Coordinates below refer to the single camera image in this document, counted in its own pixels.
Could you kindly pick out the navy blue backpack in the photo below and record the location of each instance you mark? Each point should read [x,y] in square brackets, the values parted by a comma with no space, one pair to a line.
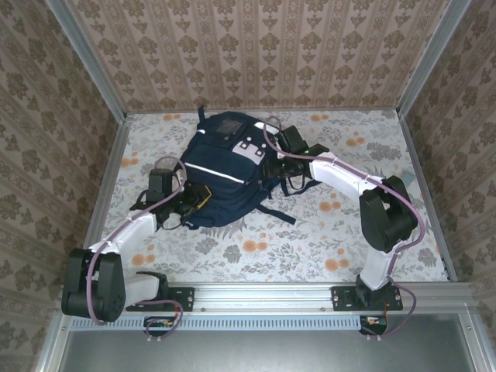
[221,193]

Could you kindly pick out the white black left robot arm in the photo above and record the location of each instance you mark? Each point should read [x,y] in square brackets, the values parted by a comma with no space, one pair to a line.
[131,232]

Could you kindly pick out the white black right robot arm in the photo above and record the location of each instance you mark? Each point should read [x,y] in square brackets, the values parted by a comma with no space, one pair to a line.
[341,174]

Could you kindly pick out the floral tablecloth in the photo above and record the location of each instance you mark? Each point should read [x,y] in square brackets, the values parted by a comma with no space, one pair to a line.
[271,255]

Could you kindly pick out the black wiring junction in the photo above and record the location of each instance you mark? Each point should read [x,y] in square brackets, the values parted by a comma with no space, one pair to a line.
[374,323]
[159,323]

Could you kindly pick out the grey metal panel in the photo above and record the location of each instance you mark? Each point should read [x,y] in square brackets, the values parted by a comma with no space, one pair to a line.
[252,352]

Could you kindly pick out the aluminium side rail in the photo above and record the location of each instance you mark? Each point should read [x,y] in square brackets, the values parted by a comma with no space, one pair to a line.
[104,193]
[416,155]

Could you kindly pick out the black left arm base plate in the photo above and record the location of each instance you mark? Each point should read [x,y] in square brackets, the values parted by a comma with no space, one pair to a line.
[186,298]

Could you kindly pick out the aluminium mounting rail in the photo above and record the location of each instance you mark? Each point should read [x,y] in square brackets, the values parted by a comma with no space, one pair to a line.
[263,296]

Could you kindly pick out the aluminium frame post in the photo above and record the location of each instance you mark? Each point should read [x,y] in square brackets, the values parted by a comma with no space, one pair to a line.
[430,58]
[92,62]

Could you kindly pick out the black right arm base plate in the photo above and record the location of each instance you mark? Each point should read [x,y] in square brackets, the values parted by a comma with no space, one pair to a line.
[341,298]

